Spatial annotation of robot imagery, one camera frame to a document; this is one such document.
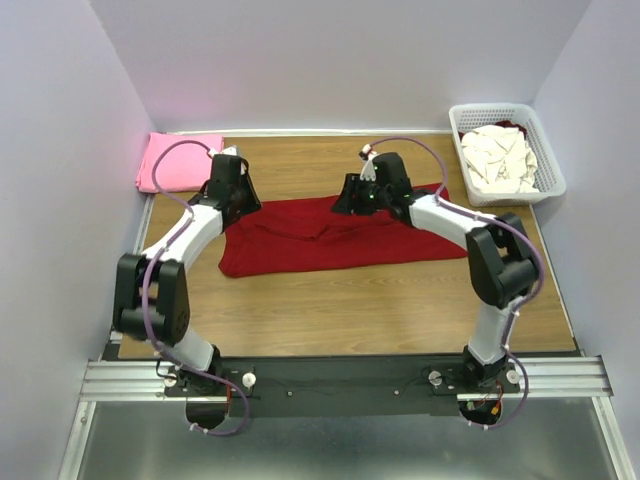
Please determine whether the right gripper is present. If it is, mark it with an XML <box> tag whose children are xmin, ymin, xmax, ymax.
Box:
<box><xmin>329</xmin><ymin>174</ymin><xmax>389</xmax><ymax>217</ymax></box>

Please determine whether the red t shirt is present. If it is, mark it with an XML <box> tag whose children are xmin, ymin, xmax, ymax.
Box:
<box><xmin>219</xmin><ymin>196</ymin><xmax>466</xmax><ymax>278</ymax></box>

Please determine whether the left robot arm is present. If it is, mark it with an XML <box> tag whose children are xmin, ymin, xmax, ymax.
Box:
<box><xmin>113</xmin><ymin>147</ymin><xmax>261</xmax><ymax>395</ymax></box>

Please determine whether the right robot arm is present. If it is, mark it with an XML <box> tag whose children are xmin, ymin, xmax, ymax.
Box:
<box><xmin>332</xmin><ymin>147</ymin><xmax>543</xmax><ymax>392</ymax></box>

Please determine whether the folded pink t shirt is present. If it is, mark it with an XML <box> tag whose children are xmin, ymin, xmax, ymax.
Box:
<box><xmin>136</xmin><ymin>132</ymin><xmax>224</xmax><ymax>193</ymax></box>

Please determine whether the cream white t shirt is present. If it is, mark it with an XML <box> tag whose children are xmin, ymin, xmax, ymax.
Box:
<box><xmin>460</xmin><ymin>125</ymin><xmax>539</xmax><ymax>194</ymax></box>

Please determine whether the dark red shirt in basket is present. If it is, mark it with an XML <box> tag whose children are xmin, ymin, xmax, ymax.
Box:
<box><xmin>495</xmin><ymin>120</ymin><xmax>528</xmax><ymax>139</ymax></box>

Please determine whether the white plastic basket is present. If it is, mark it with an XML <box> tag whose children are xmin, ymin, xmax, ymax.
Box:
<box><xmin>449</xmin><ymin>103</ymin><xmax>566</xmax><ymax>207</ymax></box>

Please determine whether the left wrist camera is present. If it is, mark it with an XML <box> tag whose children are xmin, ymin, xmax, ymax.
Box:
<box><xmin>207</xmin><ymin>145</ymin><xmax>240</xmax><ymax>158</ymax></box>

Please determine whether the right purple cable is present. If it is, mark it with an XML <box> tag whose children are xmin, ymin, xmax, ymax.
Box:
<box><xmin>357</xmin><ymin>136</ymin><xmax>546</xmax><ymax>432</ymax></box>

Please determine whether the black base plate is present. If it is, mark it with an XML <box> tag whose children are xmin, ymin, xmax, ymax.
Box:
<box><xmin>164</xmin><ymin>354</ymin><xmax>521</xmax><ymax>424</ymax></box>

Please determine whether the aluminium frame rail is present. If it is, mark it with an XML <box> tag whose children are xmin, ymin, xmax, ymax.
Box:
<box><xmin>57</xmin><ymin>194</ymin><xmax>621</xmax><ymax>480</ymax></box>

